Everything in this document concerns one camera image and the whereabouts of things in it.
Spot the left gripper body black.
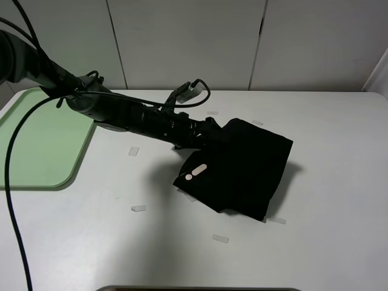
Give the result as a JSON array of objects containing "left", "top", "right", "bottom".
[{"left": 172, "top": 112, "right": 222, "bottom": 149}]

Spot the black short sleeve shirt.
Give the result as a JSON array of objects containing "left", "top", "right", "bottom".
[{"left": 173, "top": 118, "right": 293, "bottom": 221}]

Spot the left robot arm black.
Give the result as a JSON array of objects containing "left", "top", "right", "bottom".
[{"left": 1, "top": 31, "right": 224, "bottom": 149}]

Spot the light green plastic tray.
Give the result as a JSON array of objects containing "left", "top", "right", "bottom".
[{"left": 10, "top": 101, "right": 95, "bottom": 190}]

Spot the tape marker left middle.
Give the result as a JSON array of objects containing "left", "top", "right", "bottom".
[{"left": 129, "top": 147, "right": 139, "bottom": 156}]

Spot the tape marker centre low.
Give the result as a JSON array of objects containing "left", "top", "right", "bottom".
[{"left": 184, "top": 193, "right": 197, "bottom": 202}]

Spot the tape marker far right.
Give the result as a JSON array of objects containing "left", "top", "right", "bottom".
[{"left": 252, "top": 120, "right": 264, "bottom": 126}]

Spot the tape marker near left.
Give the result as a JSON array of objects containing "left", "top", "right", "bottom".
[{"left": 131, "top": 205, "right": 146, "bottom": 212}]

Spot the tape marker near middle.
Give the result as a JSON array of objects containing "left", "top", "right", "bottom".
[{"left": 212, "top": 234, "right": 229, "bottom": 244}]

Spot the tape marker near right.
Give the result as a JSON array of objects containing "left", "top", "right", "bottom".
[{"left": 271, "top": 217, "right": 286, "bottom": 224}]

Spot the left wrist camera silver mount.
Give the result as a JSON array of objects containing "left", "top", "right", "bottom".
[{"left": 164, "top": 82, "right": 204, "bottom": 105}]

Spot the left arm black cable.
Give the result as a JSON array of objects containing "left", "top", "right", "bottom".
[{"left": 0, "top": 0, "right": 212, "bottom": 291}]

